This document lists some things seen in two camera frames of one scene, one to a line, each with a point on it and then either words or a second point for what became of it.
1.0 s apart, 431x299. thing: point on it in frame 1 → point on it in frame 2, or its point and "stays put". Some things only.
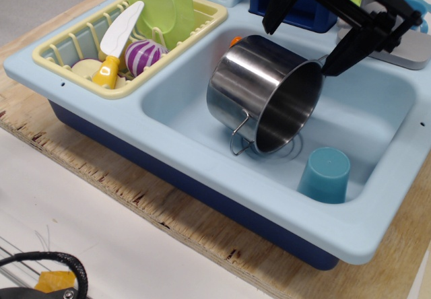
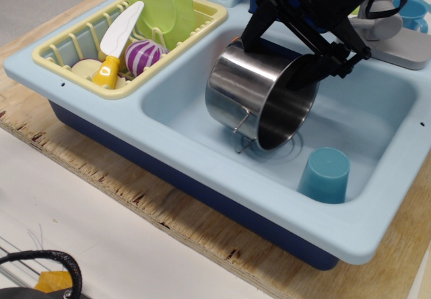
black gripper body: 370,4 → 318,7
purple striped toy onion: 141,54 stays put
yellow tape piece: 52,281 stays put
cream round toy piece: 89,68 stays put
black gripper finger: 355,46 → 309,70
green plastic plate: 168,7 stays put
